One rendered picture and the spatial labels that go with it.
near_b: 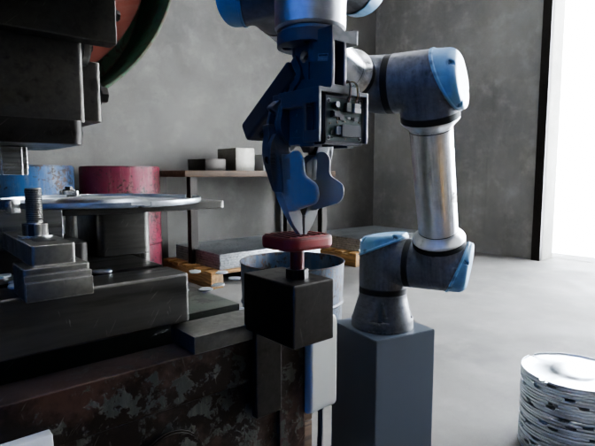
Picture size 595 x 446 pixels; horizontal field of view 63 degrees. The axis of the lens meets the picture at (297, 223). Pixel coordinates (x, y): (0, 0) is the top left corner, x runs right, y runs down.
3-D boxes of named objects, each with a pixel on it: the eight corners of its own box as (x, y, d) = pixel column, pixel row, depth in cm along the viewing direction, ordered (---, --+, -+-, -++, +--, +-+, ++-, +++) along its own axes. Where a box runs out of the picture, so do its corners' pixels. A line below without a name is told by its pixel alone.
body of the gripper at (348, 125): (315, 148, 46) (316, 16, 44) (261, 151, 52) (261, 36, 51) (369, 150, 51) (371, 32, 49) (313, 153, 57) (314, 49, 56)
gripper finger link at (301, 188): (309, 242, 48) (309, 149, 47) (273, 235, 53) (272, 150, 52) (331, 239, 50) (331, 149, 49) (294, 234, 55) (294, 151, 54)
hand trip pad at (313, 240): (303, 289, 60) (303, 228, 59) (336, 298, 55) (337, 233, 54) (257, 298, 55) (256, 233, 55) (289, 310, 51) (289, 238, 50)
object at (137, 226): (187, 266, 90) (185, 195, 89) (227, 279, 80) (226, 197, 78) (40, 287, 74) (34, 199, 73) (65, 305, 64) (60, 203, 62)
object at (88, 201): (153, 196, 93) (153, 192, 93) (236, 203, 71) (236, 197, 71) (-26, 202, 74) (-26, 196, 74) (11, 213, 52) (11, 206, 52)
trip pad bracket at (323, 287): (281, 403, 64) (281, 257, 62) (333, 433, 57) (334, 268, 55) (243, 418, 60) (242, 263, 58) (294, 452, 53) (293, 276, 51)
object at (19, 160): (22, 174, 67) (20, 148, 67) (30, 174, 64) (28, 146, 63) (-4, 174, 65) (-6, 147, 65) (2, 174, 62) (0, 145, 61)
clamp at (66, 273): (50, 268, 61) (45, 186, 60) (94, 293, 48) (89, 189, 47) (-6, 274, 57) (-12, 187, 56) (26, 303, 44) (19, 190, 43)
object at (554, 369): (500, 364, 149) (500, 362, 149) (559, 349, 163) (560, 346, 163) (594, 403, 124) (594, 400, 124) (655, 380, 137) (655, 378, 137)
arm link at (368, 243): (367, 278, 127) (368, 227, 126) (419, 284, 120) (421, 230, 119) (351, 288, 116) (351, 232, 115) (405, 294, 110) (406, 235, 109)
